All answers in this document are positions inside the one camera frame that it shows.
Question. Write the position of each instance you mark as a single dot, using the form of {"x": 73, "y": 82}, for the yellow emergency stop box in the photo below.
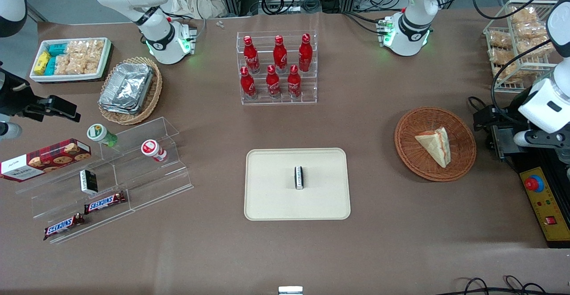
{"x": 550, "y": 206}

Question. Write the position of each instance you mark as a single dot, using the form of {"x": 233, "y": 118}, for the clear acrylic stepped shelf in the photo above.
{"x": 151, "y": 183}

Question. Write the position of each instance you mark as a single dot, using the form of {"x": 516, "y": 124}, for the clear rice cracker bag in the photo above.
{"x": 94, "y": 56}
{"x": 62, "y": 64}
{"x": 76, "y": 58}

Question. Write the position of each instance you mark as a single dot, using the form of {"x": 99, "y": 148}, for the triangular wrapped sandwich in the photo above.
{"x": 434, "y": 145}

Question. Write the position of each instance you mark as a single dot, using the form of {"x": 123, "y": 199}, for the aluminium foil tray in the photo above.
{"x": 127, "y": 85}

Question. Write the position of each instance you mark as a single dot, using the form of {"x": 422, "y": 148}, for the round brown wicker basket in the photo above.
{"x": 409, "y": 148}

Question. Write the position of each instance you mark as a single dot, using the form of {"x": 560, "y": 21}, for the red lidded snack cup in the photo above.
{"x": 150, "y": 148}

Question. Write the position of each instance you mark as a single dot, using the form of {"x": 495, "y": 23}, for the clear acrylic bottle rack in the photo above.
{"x": 311, "y": 94}

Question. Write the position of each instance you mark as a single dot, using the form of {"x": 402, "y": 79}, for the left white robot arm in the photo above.
{"x": 414, "y": 1}

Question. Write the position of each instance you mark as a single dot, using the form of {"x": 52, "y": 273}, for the right grey wrist camera box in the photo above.
{"x": 9, "y": 131}

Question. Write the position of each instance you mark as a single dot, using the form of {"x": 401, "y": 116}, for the red cola bottle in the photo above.
{"x": 279, "y": 56}
{"x": 273, "y": 84}
{"x": 305, "y": 54}
{"x": 247, "y": 85}
{"x": 294, "y": 83}
{"x": 250, "y": 56}

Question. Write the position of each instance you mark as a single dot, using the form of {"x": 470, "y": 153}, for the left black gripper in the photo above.
{"x": 513, "y": 110}

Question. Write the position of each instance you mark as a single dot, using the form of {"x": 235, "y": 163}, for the yellow snack packet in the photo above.
{"x": 41, "y": 62}

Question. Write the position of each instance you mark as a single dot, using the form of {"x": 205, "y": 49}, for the brown Snickers bar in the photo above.
{"x": 63, "y": 227}
{"x": 104, "y": 202}

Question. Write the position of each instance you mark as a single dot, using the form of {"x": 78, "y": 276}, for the white rectangular snack bin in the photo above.
{"x": 107, "y": 56}

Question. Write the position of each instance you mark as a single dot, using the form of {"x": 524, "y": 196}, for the teal snack packet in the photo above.
{"x": 57, "y": 49}
{"x": 50, "y": 66}

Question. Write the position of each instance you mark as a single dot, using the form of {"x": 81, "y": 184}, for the small black white box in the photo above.
{"x": 89, "y": 182}
{"x": 299, "y": 178}

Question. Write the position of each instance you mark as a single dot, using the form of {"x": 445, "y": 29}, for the red tartan cookie box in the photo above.
{"x": 44, "y": 159}

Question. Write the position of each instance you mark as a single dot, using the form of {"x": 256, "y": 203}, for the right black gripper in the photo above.
{"x": 13, "y": 96}

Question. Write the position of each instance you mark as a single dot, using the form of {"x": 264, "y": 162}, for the left grey wrist camera box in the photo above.
{"x": 522, "y": 139}

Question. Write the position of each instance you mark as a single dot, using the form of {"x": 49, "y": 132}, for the clear fried snack bag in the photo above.
{"x": 531, "y": 30}
{"x": 500, "y": 39}
{"x": 506, "y": 73}
{"x": 499, "y": 56}
{"x": 536, "y": 47}
{"x": 524, "y": 15}

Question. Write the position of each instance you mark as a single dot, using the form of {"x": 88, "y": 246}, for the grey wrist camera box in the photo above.
{"x": 522, "y": 139}
{"x": 9, "y": 131}

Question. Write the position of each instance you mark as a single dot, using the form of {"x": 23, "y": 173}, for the oval light wicker basket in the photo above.
{"x": 153, "y": 92}

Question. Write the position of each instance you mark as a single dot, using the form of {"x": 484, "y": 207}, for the green lidded snack cup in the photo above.
{"x": 97, "y": 133}

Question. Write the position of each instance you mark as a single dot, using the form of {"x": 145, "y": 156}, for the beige serving tray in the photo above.
{"x": 271, "y": 197}

